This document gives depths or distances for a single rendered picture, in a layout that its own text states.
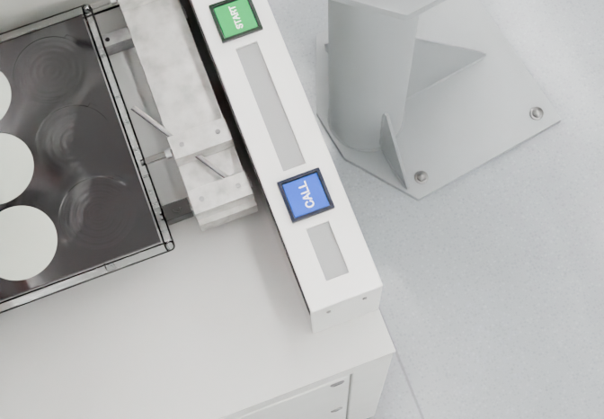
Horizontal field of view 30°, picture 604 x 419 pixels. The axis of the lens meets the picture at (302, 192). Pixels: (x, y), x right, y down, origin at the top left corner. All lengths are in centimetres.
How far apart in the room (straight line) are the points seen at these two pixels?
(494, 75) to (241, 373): 121
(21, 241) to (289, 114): 38
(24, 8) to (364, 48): 62
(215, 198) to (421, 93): 109
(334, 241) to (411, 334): 97
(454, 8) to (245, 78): 117
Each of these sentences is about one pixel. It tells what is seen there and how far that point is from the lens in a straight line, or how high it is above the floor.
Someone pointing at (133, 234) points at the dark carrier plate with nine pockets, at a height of 90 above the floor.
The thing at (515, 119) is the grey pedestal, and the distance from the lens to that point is 248.
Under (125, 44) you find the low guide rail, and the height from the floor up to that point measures 84.
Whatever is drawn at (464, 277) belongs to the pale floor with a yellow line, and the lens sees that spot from 237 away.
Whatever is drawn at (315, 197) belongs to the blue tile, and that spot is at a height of 96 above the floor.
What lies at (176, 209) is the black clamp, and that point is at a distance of 146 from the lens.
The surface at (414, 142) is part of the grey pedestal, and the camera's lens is 243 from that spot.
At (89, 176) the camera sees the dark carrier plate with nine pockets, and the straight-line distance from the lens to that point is 150.
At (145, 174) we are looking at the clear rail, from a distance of 149.
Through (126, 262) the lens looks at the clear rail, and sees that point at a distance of 146.
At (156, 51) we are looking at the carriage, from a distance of 157.
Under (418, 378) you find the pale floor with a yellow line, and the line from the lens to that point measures 232.
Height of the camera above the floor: 229
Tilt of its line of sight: 72 degrees down
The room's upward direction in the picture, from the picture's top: 5 degrees counter-clockwise
